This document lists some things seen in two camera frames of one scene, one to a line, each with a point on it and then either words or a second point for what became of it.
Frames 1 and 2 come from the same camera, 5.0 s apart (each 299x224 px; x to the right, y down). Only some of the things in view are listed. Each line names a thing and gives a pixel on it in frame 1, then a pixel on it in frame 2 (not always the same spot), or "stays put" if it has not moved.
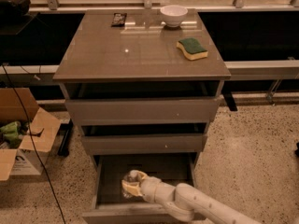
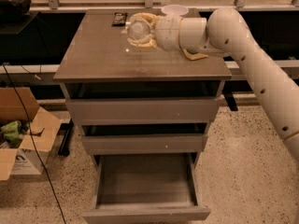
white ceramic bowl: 173,15 stays put
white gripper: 149,188 -> 167,32
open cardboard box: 27,133 stays put
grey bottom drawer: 111,205 stays put
